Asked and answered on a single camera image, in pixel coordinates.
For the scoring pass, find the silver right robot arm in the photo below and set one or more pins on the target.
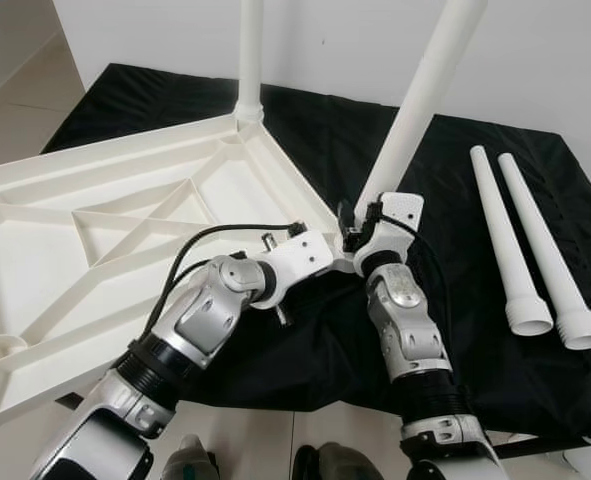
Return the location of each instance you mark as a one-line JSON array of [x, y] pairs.
[[407, 330]]

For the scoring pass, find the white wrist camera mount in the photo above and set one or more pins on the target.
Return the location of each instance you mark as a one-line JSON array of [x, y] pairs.
[[303, 258], [400, 212]]

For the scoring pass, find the grey right robot foot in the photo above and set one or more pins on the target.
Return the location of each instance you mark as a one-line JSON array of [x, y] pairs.
[[337, 466]]

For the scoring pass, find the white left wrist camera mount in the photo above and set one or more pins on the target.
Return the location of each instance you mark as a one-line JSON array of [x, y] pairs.
[[303, 258]]

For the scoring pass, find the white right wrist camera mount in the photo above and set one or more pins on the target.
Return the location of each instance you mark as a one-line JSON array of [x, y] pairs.
[[400, 212]]

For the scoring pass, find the grey left robot foot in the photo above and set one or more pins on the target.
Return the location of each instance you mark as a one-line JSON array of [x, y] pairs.
[[190, 462]]

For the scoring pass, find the grey robot foot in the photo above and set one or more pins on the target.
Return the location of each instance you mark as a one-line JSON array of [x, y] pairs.
[[190, 462], [337, 466]]

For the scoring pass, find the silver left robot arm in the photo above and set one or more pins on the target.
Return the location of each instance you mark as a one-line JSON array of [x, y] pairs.
[[200, 315]]

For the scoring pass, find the white plastic children table top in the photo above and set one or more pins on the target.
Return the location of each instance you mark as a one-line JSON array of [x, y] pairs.
[[55, 250]]

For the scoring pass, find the black table cloth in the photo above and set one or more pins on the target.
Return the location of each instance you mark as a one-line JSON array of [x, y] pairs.
[[375, 340]]

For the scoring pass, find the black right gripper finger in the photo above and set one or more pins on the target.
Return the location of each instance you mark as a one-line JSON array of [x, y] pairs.
[[344, 215]]

